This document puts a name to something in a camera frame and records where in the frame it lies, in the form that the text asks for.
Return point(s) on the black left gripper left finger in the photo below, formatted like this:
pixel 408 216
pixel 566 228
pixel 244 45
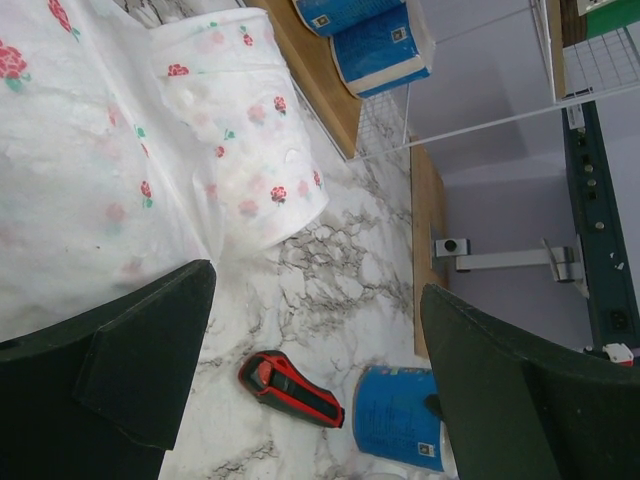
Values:
pixel 102 395

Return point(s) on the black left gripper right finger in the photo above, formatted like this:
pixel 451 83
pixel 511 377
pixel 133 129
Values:
pixel 517 406

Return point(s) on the pink dotted roll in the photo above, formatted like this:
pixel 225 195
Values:
pixel 223 75
pixel 103 189

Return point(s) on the white wire wooden shelf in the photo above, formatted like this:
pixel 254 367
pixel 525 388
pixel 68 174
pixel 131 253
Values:
pixel 501 76

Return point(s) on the blue paper roll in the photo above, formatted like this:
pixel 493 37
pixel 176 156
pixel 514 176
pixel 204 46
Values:
pixel 384 52

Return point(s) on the green roll front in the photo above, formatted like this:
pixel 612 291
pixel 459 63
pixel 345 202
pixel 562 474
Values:
pixel 607 15

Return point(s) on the dark green metal box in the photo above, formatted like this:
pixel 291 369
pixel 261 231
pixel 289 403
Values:
pixel 612 306

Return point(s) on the red black utility knife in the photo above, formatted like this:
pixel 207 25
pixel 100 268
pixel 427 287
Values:
pixel 272 379

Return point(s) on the wooden board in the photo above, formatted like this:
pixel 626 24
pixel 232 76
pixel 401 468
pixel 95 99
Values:
pixel 428 209

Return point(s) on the silver metal bracket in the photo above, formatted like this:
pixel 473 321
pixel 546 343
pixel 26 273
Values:
pixel 566 263

